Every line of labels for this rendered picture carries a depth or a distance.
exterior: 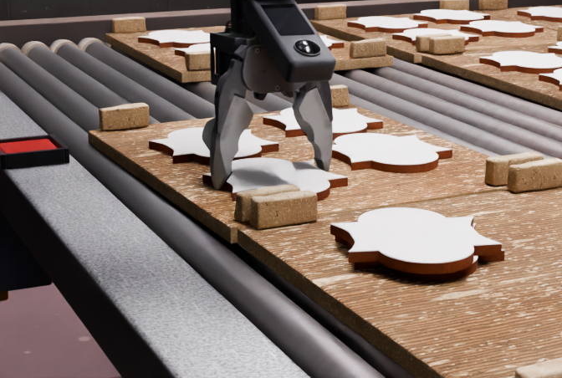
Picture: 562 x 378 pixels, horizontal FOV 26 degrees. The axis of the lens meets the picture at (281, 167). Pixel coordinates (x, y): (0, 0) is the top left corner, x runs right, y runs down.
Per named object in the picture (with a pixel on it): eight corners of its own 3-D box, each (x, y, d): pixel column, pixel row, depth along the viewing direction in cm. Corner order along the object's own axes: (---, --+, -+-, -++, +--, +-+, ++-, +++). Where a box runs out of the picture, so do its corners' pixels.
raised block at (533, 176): (516, 195, 115) (517, 166, 115) (504, 190, 117) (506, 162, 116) (567, 187, 118) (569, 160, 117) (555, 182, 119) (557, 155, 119)
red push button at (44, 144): (7, 167, 133) (6, 155, 133) (-4, 155, 138) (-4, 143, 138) (61, 161, 135) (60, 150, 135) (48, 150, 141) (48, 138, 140)
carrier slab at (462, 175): (230, 244, 106) (230, 227, 106) (88, 143, 142) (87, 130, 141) (552, 195, 121) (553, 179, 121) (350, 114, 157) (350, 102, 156)
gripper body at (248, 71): (277, 84, 125) (275, -34, 122) (316, 96, 117) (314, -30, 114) (208, 91, 121) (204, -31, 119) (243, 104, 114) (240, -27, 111)
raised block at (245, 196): (241, 225, 106) (241, 195, 106) (232, 220, 108) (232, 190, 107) (302, 217, 109) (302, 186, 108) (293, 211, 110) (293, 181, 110)
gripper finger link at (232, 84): (237, 143, 117) (273, 61, 117) (246, 146, 116) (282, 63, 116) (197, 125, 115) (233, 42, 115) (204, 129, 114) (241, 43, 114)
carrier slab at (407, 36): (413, 63, 193) (414, 36, 192) (308, 28, 229) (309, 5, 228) (596, 49, 206) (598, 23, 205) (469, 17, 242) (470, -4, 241)
